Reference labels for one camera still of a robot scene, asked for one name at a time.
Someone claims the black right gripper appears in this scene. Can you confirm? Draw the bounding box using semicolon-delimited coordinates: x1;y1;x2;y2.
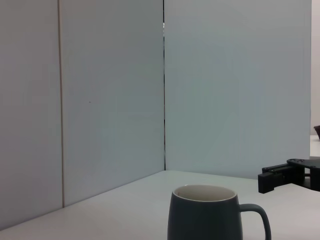
258;157;320;194

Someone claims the dark grey ceramic mug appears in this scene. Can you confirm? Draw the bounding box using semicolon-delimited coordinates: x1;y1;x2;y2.
166;184;272;240

